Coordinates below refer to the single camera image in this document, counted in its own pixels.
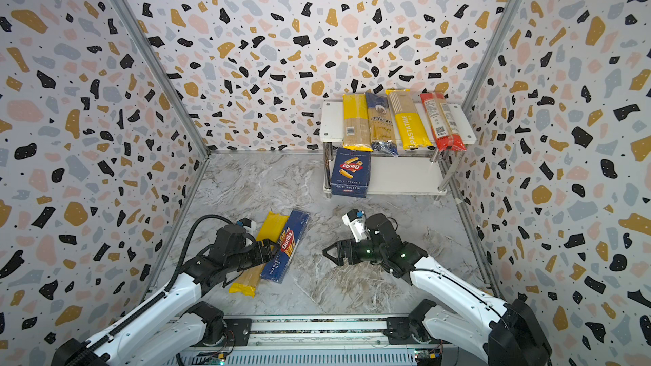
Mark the white two-tier shelf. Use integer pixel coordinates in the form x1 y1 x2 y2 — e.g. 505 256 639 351
320 100 465 198

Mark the yellow Pastatime spaghetti package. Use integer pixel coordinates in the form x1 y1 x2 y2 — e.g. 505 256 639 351
386 89 433 151

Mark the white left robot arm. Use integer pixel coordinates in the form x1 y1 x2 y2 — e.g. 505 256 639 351
52 224 281 365

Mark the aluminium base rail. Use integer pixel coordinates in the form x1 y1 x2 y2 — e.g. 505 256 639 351
108 313 530 366

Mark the blue Barilla spaghetti box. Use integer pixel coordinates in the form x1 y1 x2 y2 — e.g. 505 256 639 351
261 210 310 283

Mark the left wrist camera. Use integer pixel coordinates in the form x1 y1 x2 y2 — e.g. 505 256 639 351
237 218 258 233

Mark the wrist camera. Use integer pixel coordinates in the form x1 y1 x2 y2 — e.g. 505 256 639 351
342 209 368 242
237 218 258 233

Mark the yellow spaghetti package with barcode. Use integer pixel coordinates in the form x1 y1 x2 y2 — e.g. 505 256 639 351
342 94 372 153

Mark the red spaghetti package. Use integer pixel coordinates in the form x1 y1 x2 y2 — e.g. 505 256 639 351
420 93 466 152

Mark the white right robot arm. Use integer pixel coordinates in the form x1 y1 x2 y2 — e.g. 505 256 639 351
322 209 553 365

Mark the blue clear spaghetti bag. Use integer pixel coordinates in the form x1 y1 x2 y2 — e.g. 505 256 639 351
366 91 398 157

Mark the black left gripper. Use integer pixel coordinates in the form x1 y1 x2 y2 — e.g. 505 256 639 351
225 236 282 275

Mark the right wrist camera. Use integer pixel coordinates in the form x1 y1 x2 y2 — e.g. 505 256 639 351
342 209 368 242

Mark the blue Barilla rigatoni box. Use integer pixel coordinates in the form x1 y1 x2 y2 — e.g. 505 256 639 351
331 148 371 198

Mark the black corrugated cable conduit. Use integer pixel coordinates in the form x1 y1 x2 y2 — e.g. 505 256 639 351
65 214 240 366

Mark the yellow clear spaghetti package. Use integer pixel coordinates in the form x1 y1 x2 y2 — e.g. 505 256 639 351
228 212 290 298

